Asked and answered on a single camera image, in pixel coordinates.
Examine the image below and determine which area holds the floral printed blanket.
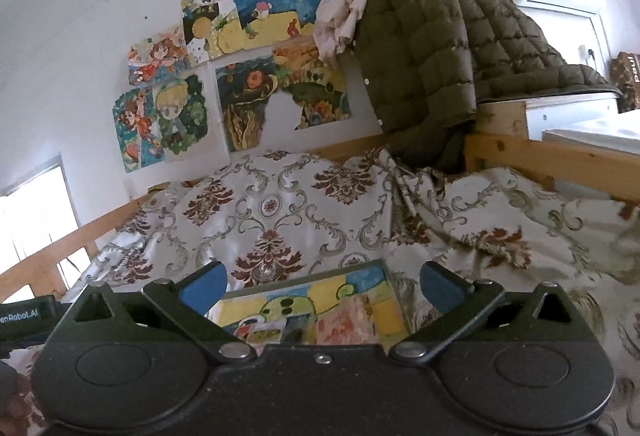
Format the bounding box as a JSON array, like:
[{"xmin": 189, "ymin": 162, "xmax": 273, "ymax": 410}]
[{"xmin": 0, "ymin": 148, "xmax": 640, "ymax": 436}]

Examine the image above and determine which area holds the grey tray with cartoon print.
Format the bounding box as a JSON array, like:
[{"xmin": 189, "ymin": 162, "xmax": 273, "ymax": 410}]
[{"xmin": 206, "ymin": 260, "xmax": 412, "ymax": 348}]

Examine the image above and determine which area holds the orange-haired figure wall poster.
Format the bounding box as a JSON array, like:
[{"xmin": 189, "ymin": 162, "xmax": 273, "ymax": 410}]
[{"xmin": 127, "ymin": 28, "xmax": 192, "ymax": 87}]

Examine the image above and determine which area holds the brown printed bag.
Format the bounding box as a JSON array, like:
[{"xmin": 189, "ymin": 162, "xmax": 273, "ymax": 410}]
[{"xmin": 609, "ymin": 51, "xmax": 640, "ymax": 115}]

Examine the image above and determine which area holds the white cabinet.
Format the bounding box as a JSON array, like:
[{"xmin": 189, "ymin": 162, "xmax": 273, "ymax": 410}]
[{"xmin": 525, "ymin": 88, "xmax": 624, "ymax": 143}]

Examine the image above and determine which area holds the pink floral cloth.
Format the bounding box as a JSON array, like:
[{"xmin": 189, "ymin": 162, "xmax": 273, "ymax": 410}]
[{"xmin": 313, "ymin": 0, "xmax": 439, "ymax": 67}]

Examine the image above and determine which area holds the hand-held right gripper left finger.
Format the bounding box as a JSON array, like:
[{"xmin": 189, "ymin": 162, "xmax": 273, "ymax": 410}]
[{"xmin": 65, "ymin": 262, "xmax": 257, "ymax": 363}]

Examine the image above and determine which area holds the yellow and black wall poster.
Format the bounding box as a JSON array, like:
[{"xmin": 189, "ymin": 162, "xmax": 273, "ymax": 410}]
[{"xmin": 180, "ymin": 0, "xmax": 239, "ymax": 67}]

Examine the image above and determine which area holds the olive quilted jacket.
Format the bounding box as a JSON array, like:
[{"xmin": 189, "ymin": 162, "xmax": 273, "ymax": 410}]
[{"xmin": 352, "ymin": 0, "xmax": 624, "ymax": 173}]

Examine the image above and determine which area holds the two-figure wall poster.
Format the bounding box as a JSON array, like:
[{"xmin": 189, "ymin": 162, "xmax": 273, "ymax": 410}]
[{"xmin": 113, "ymin": 72, "xmax": 211, "ymax": 173}]

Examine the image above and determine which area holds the torn dark orange wall poster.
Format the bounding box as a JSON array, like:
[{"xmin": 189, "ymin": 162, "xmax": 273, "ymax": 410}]
[{"xmin": 215, "ymin": 38, "xmax": 354, "ymax": 153}]

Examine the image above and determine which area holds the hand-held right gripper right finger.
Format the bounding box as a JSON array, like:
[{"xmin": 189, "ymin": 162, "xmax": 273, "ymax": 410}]
[{"xmin": 389, "ymin": 260, "xmax": 583, "ymax": 364}]

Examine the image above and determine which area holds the window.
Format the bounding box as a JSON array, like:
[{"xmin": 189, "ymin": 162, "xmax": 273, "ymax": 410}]
[{"xmin": 0, "ymin": 154, "xmax": 82, "ymax": 303}]

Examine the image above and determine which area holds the dark blue snack packet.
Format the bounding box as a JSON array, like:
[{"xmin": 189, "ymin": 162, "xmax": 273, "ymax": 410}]
[{"xmin": 281, "ymin": 316, "xmax": 317, "ymax": 347}]

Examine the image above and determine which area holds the wooden bed frame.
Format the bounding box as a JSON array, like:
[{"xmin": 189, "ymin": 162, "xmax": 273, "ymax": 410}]
[{"xmin": 57, "ymin": 98, "xmax": 640, "ymax": 303}]

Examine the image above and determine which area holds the white board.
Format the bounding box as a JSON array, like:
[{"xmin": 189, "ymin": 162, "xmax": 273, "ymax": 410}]
[{"xmin": 542, "ymin": 115, "xmax": 640, "ymax": 157}]

